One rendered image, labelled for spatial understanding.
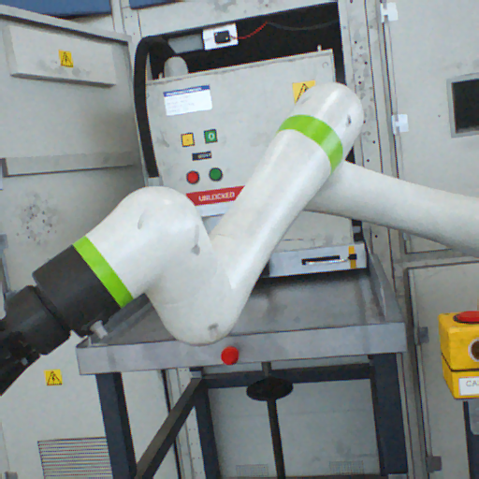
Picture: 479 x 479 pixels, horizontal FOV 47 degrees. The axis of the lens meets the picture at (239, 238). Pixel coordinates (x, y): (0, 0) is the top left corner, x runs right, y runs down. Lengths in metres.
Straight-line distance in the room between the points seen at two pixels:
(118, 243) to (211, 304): 0.14
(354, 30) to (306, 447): 1.26
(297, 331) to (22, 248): 0.69
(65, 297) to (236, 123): 0.88
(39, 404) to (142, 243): 1.49
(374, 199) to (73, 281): 0.65
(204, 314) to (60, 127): 0.93
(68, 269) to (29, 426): 1.52
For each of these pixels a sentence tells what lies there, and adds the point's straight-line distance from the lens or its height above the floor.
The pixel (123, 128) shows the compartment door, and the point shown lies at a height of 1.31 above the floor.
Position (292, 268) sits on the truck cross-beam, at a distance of 1.39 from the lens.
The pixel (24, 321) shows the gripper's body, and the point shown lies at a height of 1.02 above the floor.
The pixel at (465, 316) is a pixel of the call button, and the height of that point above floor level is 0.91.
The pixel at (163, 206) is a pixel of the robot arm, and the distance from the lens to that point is 0.61.
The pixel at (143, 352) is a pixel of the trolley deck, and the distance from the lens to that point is 1.08.
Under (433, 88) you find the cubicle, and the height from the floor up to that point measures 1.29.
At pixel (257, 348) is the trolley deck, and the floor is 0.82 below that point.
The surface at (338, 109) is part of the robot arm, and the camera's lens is 0.93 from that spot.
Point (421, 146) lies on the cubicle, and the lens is 1.64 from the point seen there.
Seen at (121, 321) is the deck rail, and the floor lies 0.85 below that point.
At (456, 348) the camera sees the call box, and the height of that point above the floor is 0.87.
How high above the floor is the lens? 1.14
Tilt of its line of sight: 7 degrees down
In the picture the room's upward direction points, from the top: 8 degrees counter-clockwise
